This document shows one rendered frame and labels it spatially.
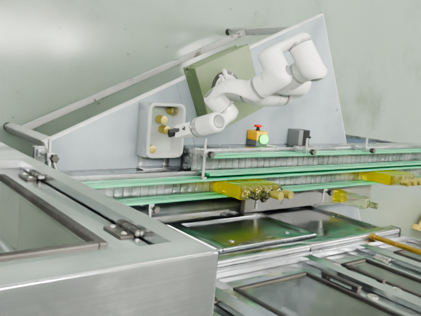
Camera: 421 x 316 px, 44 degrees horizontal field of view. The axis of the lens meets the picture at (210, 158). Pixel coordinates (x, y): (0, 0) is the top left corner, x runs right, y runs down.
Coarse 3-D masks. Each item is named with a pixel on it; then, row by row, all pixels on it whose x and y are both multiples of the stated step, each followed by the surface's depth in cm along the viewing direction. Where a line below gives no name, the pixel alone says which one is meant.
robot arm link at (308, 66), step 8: (296, 48) 175; (304, 48) 174; (312, 48) 175; (296, 56) 176; (304, 56) 174; (312, 56) 174; (296, 64) 178; (304, 64) 175; (312, 64) 174; (320, 64) 175; (296, 72) 185; (304, 72) 176; (312, 72) 174; (320, 72) 174; (296, 80) 187; (304, 80) 185; (312, 80) 177
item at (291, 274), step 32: (320, 224) 234; (352, 224) 238; (224, 256) 171; (256, 256) 175; (288, 256) 182; (320, 256) 190; (352, 256) 194; (384, 256) 194; (416, 256) 201; (224, 288) 154; (256, 288) 157; (288, 288) 159; (320, 288) 161; (352, 288) 161; (384, 288) 159; (416, 288) 168
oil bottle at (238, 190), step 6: (228, 180) 221; (216, 186) 222; (222, 186) 219; (228, 186) 216; (234, 186) 213; (240, 186) 210; (246, 186) 211; (222, 192) 219; (228, 192) 216; (234, 192) 213; (240, 192) 210; (246, 192) 209; (240, 198) 210; (246, 198) 210
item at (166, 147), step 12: (156, 108) 215; (180, 108) 215; (168, 120) 219; (180, 120) 216; (156, 132) 216; (156, 144) 217; (168, 144) 221; (180, 144) 217; (156, 156) 210; (168, 156) 213
